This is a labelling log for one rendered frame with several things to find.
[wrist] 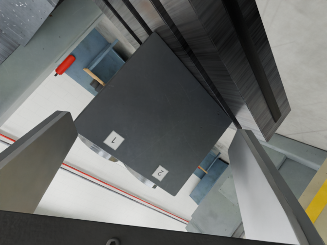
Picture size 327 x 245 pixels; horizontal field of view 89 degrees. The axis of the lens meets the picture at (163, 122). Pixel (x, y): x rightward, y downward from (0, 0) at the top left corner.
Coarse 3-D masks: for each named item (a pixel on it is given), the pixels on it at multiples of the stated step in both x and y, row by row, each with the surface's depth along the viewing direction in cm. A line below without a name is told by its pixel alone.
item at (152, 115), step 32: (128, 64) 24; (160, 64) 26; (96, 96) 24; (128, 96) 25; (160, 96) 27; (192, 96) 29; (96, 128) 24; (128, 128) 26; (160, 128) 28; (192, 128) 30; (224, 128) 33; (128, 160) 27; (160, 160) 29; (192, 160) 31
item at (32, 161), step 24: (48, 120) 9; (72, 120) 10; (24, 144) 7; (48, 144) 8; (72, 144) 10; (0, 168) 6; (24, 168) 7; (48, 168) 8; (0, 192) 6; (24, 192) 7
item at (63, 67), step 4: (68, 56) 358; (72, 56) 359; (64, 60) 357; (68, 60) 357; (72, 60) 361; (60, 64) 356; (64, 64) 356; (68, 64) 360; (56, 68) 355; (60, 68) 355; (64, 68) 358; (56, 72) 355; (60, 72) 357
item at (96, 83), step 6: (114, 42) 331; (108, 48) 329; (102, 54) 327; (114, 54) 352; (96, 60) 327; (114, 60) 400; (120, 60) 360; (90, 66) 380; (120, 66) 410; (90, 72) 323; (96, 78) 332; (90, 84) 367; (96, 84) 365; (102, 84) 340; (96, 90) 365; (216, 156) 592
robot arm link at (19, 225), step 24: (0, 216) 4; (24, 216) 4; (48, 216) 4; (0, 240) 3; (24, 240) 3; (48, 240) 3; (72, 240) 3; (96, 240) 3; (120, 240) 4; (144, 240) 4; (168, 240) 4; (192, 240) 4; (216, 240) 4; (240, 240) 4
